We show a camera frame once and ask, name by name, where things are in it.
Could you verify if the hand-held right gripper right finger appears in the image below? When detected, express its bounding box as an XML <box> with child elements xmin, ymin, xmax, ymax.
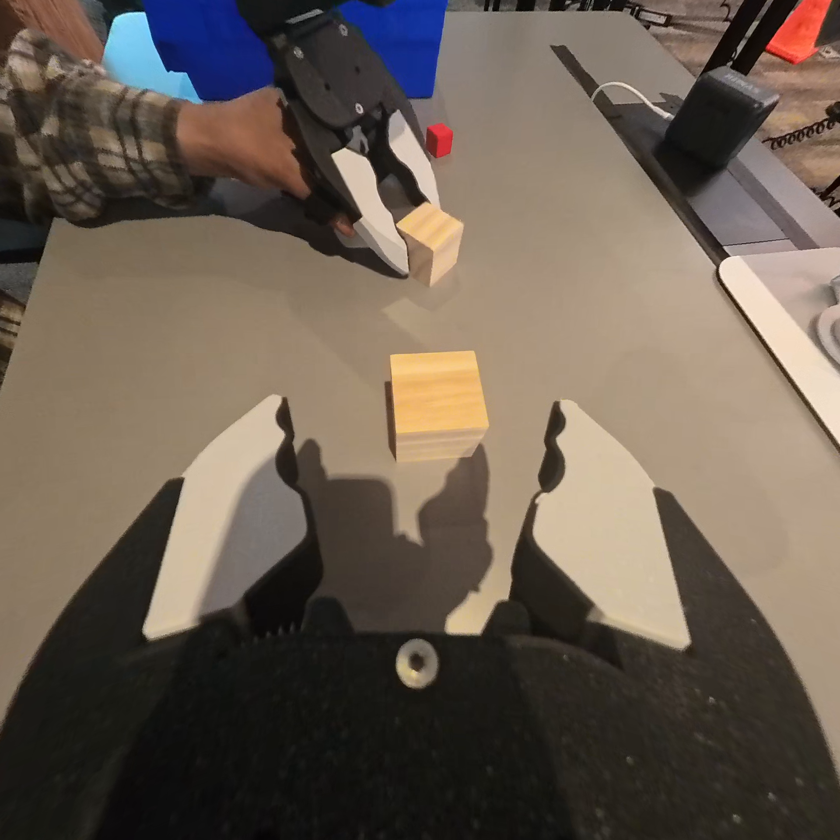
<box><xmin>512</xmin><ymin>399</ymin><xmax>691</xmax><ymax>651</ymax></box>

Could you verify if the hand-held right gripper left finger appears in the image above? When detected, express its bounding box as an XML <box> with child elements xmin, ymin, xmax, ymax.
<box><xmin>142</xmin><ymin>394</ymin><xmax>324</xmax><ymax>641</ymax></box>

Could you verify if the dark desk with black legs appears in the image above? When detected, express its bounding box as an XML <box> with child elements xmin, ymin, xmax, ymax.
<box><xmin>699</xmin><ymin>0</ymin><xmax>798</xmax><ymax>76</ymax></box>

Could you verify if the person's left hand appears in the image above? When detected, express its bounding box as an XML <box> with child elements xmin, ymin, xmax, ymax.
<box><xmin>176</xmin><ymin>85</ymin><xmax>358</xmax><ymax>238</ymax></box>

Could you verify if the big blue plastic bin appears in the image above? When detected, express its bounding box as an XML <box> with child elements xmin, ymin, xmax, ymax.
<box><xmin>142</xmin><ymin>0</ymin><xmax>449</xmax><ymax>101</ymax></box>

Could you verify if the wooden pillar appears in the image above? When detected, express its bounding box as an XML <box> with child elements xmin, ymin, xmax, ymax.
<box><xmin>0</xmin><ymin>0</ymin><xmax>106</xmax><ymax>63</ymax></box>

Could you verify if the light blue chair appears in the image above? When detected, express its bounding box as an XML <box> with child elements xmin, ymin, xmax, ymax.
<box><xmin>101</xmin><ymin>13</ymin><xmax>201</xmax><ymax>102</ymax></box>

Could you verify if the white cable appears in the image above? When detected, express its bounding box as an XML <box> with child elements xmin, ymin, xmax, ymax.
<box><xmin>591</xmin><ymin>81</ymin><xmax>677</xmax><ymax>120</ymax></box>

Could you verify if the medium pale wooden cube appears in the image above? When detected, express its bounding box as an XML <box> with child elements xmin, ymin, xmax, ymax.
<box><xmin>395</xmin><ymin>202</ymin><xmax>465</xmax><ymax>287</ymax></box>

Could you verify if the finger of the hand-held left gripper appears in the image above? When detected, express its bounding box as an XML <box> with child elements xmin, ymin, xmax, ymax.
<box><xmin>373</xmin><ymin>107</ymin><xmax>443</xmax><ymax>211</ymax></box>
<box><xmin>330</xmin><ymin>146</ymin><xmax>413</xmax><ymax>278</ymax></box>

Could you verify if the person's plaid shirt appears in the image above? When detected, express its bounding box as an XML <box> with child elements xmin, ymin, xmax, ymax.
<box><xmin>0</xmin><ymin>289</ymin><xmax>27</xmax><ymax>388</ymax></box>

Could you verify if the black coiled cable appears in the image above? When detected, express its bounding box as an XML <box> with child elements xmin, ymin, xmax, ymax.
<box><xmin>771</xmin><ymin>118</ymin><xmax>840</xmax><ymax>151</ymax></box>

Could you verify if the black power adapter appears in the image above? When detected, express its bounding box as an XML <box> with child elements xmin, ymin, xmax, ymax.
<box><xmin>663</xmin><ymin>66</ymin><xmax>781</xmax><ymax>173</ymax></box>

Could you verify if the large pale wooden cube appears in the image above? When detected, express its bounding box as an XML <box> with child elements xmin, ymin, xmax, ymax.
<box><xmin>388</xmin><ymin>350</ymin><xmax>490</xmax><ymax>462</ymax></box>

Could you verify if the orange traffic cone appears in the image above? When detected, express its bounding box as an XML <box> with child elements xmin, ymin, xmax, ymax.
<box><xmin>766</xmin><ymin>0</ymin><xmax>829</xmax><ymax>64</ymax></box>

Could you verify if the person's left forearm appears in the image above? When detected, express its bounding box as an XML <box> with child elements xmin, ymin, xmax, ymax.
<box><xmin>0</xmin><ymin>29</ymin><xmax>183</xmax><ymax>224</ymax></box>

